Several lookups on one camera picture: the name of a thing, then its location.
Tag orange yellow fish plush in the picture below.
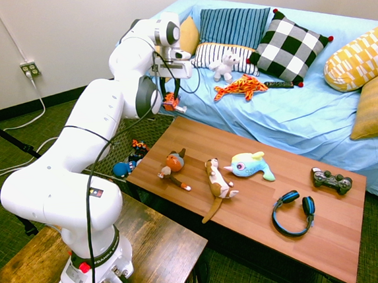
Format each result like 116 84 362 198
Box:
212 72 270 105

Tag wall power outlet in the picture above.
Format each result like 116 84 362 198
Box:
19 61 42 79

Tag black white checkered pillow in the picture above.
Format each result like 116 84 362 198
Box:
242 3 339 92

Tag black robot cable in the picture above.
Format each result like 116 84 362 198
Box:
57 47 218 283

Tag blue plush doll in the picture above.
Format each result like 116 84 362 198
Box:
112 160 139 179

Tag black white striped pillow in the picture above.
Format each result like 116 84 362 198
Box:
189 38 260 82

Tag black game controller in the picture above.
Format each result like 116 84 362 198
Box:
311 163 354 199

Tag white plush animal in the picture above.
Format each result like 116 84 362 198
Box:
206 49 243 83

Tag sofa with blue cover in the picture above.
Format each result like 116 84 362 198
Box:
115 0 378 226

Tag pastel narwhal plush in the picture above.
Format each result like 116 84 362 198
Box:
222 149 276 186

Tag black remote control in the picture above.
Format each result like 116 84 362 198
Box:
263 78 295 91

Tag yellow white patterned bolster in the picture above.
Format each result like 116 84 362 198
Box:
319 20 378 94

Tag brown white otter plush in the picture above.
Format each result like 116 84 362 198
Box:
196 156 242 224

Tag white power cable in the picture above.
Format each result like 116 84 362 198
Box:
0 69 62 179

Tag blue striped pillow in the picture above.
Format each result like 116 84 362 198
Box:
197 3 274 54

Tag wooden coffee table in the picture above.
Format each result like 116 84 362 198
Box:
120 100 377 283

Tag plain yellow pillow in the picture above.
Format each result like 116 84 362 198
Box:
152 15 204 84

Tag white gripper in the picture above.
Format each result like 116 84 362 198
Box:
150 53 195 101

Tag blue black headphones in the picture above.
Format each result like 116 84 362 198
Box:
269 188 319 239

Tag dark wood robot stand table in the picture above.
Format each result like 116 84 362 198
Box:
0 186 212 283

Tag grey woven basket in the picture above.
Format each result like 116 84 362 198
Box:
77 111 183 204

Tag white wall conduit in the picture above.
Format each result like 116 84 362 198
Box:
0 0 29 65

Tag crochet cat toy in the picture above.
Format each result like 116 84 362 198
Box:
156 148 193 195

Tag red black toy car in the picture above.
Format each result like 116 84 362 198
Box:
131 138 150 159

